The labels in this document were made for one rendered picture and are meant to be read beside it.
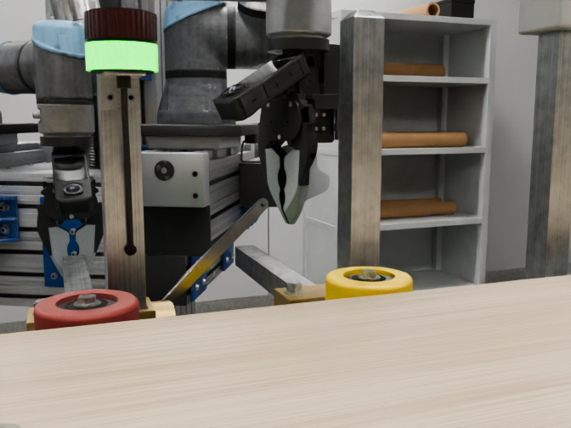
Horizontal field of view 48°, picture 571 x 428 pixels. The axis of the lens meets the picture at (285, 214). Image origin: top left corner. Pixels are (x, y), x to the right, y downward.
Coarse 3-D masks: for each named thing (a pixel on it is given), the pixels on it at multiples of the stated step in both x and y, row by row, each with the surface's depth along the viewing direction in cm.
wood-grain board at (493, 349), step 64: (192, 320) 48; (256, 320) 48; (320, 320) 48; (384, 320) 48; (448, 320) 48; (512, 320) 48; (0, 384) 37; (64, 384) 37; (128, 384) 37; (192, 384) 37; (256, 384) 37; (320, 384) 37; (384, 384) 37; (448, 384) 37; (512, 384) 37
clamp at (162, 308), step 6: (168, 300) 65; (150, 306) 62; (156, 306) 63; (162, 306) 63; (168, 306) 63; (30, 312) 60; (144, 312) 61; (150, 312) 61; (156, 312) 62; (162, 312) 62; (168, 312) 62; (174, 312) 63; (30, 318) 58; (144, 318) 61; (30, 324) 57; (30, 330) 58
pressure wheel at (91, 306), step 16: (48, 304) 50; (64, 304) 51; (80, 304) 51; (96, 304) 51; (112, 304) 50; (128, 304) 50; (48, 320) 48; (64, 320) 47; (80, 320) 47; (96, 320) 48; (112, 320) 48; (128, 320) 50
